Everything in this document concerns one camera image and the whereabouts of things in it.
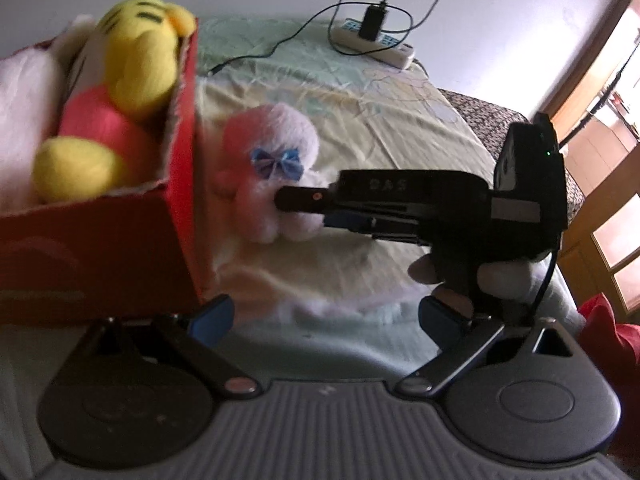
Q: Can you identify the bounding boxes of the black rod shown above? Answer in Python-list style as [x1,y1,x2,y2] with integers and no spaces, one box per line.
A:
[560,57,628,151]

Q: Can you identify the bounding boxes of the black charger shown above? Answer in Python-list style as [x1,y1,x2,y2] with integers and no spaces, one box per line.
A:
[361,4,388,41]

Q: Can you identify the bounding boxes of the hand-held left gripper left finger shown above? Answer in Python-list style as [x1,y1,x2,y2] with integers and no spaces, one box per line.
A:
[95,294,263,401]

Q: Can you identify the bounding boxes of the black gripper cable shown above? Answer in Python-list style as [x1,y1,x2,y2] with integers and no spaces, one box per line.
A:
[527,240,560,323]

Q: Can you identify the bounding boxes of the pink plush with blue bow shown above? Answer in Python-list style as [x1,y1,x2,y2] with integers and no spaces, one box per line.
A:
[212,102,331,245]

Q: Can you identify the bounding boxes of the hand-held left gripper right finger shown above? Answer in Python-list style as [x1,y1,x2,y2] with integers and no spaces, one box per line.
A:
[395,296,581,400]

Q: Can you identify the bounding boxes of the pink bunny plush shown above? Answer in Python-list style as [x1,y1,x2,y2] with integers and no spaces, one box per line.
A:
[0,14,98,208]

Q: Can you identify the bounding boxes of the white power strip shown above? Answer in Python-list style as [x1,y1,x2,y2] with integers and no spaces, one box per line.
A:
[332,17,417,68]

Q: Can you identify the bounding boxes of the red cardboard box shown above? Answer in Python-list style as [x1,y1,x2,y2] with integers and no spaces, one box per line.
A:
[0,20,216,326]

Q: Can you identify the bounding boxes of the wooden door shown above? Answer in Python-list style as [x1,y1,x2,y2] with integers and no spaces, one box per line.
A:
[540,0,640,311]

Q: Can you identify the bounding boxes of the person's right hand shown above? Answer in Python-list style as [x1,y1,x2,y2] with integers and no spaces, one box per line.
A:
[407,255,549,311]

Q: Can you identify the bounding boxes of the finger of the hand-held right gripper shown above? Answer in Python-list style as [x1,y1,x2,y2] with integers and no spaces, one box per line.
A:
[322,211,382,235]
[274,185,342,213]

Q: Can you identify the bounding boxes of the black charger cable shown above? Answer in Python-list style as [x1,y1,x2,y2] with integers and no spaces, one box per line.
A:
[207,0,416,78]

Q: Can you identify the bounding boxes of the yellow pink plush toy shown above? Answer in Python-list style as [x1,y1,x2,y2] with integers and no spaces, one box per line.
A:
[32,0,198,205]

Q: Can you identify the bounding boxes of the red cloth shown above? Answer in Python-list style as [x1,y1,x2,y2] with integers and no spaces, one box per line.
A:
[580,294,640,456]

